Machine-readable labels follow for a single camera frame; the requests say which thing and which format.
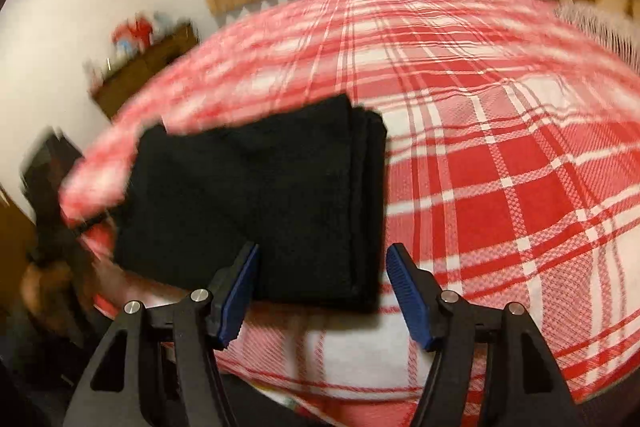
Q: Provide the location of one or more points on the red plaid blanket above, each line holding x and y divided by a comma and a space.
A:
490, 167

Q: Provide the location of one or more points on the black pants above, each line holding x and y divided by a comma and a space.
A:
260, 202

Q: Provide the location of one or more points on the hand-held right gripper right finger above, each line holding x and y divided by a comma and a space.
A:
407, 292

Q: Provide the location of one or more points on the dark wooden dresser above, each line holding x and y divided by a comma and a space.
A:
140, 72

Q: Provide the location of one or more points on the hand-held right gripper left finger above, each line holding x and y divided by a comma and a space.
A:
240, 287

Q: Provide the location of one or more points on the person's left forearm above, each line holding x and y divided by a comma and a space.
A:
50, 292

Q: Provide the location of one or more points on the grey striped pillow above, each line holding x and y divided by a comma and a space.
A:
600, 32

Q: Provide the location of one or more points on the brown wooden door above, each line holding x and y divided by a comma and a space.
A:
15, 227

